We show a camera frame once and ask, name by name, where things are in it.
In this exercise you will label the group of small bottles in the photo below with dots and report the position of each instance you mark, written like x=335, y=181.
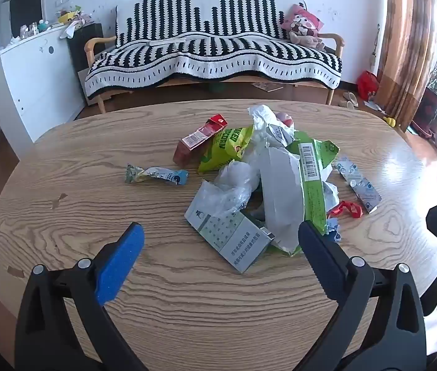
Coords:
x=29, y=31

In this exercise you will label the white paper sheet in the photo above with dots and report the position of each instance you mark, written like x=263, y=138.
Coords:
x=373, y=105

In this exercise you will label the blue candy wrapper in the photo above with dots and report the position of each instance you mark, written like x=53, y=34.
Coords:
x=160, y=174

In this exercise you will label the wooden sofa frame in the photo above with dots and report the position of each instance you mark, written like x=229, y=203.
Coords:
x=94, y=42

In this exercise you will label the hanging wall ornament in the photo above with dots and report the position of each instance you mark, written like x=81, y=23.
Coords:
x=375, y=46

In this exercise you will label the torn green silver-lined package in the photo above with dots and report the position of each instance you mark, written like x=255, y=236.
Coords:
x=280, y=193

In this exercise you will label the white cabinet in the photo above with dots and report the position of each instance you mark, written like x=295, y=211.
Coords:
x=32, y=85

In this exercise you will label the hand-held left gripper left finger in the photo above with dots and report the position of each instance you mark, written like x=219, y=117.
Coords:
x=120, y=262

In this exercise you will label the pile of colourful toys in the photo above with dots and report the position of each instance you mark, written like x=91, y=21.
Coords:
x=71, y=17

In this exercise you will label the flat printed booklet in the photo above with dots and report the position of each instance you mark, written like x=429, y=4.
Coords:
x=267, y=86

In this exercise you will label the clear plastic bag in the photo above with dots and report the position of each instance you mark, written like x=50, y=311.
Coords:
x=226, y=189

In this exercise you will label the small blue scrap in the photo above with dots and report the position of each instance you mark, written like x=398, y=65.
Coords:
x=333, y=230

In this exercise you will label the red bag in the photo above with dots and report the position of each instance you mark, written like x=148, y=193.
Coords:
x=367, y=85

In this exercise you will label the dark red plant pot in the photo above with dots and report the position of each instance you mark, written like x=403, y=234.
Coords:
x=429, y=110

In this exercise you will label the brown cardboard sheet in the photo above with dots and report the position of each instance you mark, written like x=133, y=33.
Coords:
x=83, y=81

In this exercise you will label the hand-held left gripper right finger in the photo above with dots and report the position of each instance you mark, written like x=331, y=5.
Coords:
x=321, y=262

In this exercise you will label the black cabinet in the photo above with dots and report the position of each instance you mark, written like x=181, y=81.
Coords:
x=85, y=34

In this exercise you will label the red cardboard box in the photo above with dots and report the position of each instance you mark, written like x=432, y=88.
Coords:
x=195, y=139

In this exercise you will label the black white striped blanket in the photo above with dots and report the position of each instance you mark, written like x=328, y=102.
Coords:
x=210, y=58

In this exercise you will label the silver blister pack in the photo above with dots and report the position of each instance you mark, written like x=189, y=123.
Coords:
x=357, y=185

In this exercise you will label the pink cartoon cushion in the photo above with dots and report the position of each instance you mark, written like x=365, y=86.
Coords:
x=303, y=19

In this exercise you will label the green yellow snack bag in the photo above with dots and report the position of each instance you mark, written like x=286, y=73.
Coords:
x=222, y=150

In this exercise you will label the brown patterned curtain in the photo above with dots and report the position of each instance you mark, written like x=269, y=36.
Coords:
x=404, y=46

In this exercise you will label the white plastic bag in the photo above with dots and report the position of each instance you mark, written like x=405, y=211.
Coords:
x=261, y=118

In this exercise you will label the yellow toy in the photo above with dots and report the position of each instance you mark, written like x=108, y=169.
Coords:
x=390, y=121

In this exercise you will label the pink red small wrapper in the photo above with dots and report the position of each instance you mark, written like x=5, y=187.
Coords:
x=286, y=119

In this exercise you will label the grey green cigarette pack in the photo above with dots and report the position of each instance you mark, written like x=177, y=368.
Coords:
x=230, y=243

